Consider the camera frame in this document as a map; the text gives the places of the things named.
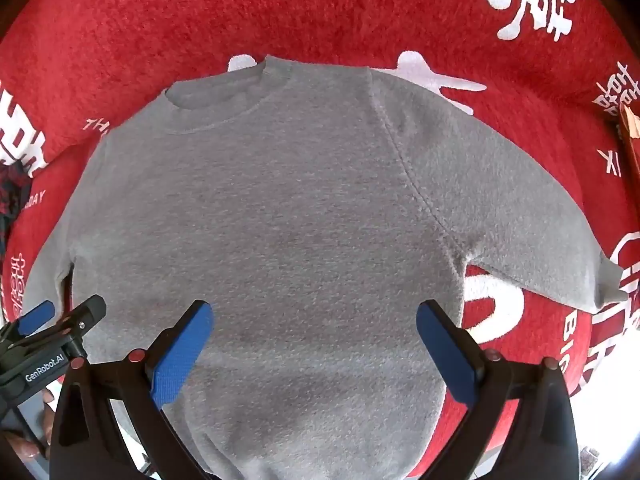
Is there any person's left hand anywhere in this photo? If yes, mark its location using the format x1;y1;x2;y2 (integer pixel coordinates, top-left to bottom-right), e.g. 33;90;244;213
0;387;57;461

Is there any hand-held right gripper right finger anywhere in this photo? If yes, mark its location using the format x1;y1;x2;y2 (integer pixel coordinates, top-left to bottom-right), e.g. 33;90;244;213
416;300;581;480

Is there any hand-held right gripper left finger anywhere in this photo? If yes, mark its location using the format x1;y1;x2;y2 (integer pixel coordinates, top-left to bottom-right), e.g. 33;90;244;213
49;300;216;480

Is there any red printed blanket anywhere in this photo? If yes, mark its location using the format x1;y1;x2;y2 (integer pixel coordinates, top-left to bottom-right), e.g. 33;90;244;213
0;0;640;468

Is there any grey sweatshirt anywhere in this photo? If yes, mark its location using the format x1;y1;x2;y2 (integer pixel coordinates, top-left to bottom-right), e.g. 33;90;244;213
22;55;625;480

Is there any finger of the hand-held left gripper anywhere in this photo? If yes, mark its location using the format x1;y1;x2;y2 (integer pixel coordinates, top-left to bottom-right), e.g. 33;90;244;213
30;295;107;348
7;300;57;337

